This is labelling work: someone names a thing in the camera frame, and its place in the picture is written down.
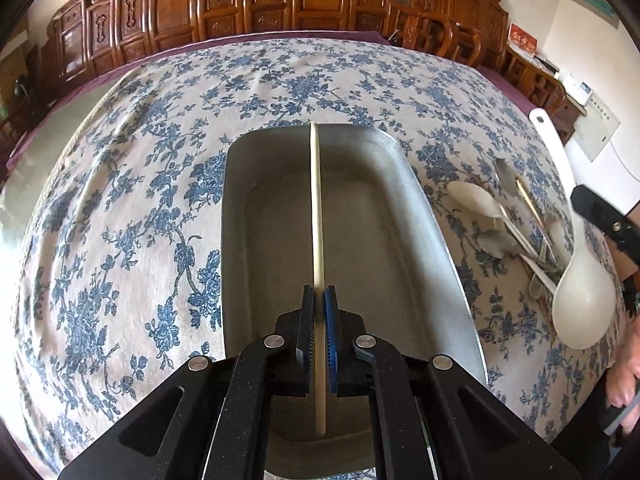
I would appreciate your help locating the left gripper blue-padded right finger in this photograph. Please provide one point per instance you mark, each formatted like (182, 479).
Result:
(334, 339)

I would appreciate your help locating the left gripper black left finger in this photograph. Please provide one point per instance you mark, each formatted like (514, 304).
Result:
(304, 339)

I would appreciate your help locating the grey metal rectangular tray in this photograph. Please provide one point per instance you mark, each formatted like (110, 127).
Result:
(383, 253)

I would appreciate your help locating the white plastic rice spoon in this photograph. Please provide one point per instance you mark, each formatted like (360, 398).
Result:
(584, 302)

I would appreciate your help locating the gold-tipped chopstick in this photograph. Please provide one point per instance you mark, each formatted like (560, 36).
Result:
(529, 202)

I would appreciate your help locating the person's right hand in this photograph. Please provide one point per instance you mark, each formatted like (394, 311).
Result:
(623, 374)

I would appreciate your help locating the white electrical panel box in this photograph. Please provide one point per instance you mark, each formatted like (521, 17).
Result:
(594, 129)

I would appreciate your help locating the white router device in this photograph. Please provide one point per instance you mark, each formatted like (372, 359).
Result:
(576, 88)

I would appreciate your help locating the wooden side table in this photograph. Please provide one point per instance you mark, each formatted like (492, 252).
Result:
(543, 90)

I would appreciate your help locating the purple armchair cushion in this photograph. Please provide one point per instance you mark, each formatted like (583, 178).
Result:
(511, 92)

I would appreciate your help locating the red greeting card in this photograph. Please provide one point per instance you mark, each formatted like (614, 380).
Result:
(522, 42)

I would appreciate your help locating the blue floral white tablecloth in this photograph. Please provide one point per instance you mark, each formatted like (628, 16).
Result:
(121, 277)

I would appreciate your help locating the carved wooden armchair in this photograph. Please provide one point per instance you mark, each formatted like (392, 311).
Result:
(483, 27)

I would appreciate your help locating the carved wooden long sofa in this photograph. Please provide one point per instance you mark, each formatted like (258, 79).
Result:
(89, 38)

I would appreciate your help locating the green-labelled wall panel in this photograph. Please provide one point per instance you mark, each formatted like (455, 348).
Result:
(602, 9)

